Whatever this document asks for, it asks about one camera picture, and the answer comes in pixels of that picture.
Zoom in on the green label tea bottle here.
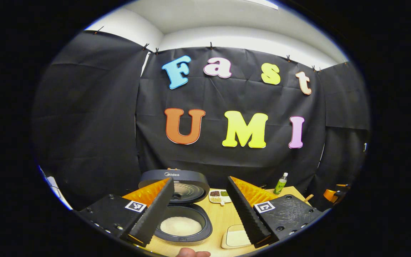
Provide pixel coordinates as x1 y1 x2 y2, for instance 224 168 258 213
273 173 288 195

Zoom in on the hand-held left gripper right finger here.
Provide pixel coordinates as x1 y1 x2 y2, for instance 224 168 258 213
226 176 325 248

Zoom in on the white divided bean dish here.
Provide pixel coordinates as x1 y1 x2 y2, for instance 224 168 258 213
208 189 232 206

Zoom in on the white rice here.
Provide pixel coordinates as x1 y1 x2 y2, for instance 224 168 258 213
160 217 202 237

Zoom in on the dark grey rice cooker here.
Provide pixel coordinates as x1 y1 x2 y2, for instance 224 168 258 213
138 169 213 246

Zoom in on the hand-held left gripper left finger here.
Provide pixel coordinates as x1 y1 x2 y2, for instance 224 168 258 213
72 178 176 247

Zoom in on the ceiling light panel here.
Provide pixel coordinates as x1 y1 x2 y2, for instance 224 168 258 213
245 0 279 10

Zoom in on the clear plastic rice container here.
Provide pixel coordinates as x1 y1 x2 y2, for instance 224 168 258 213
221 224 253 250

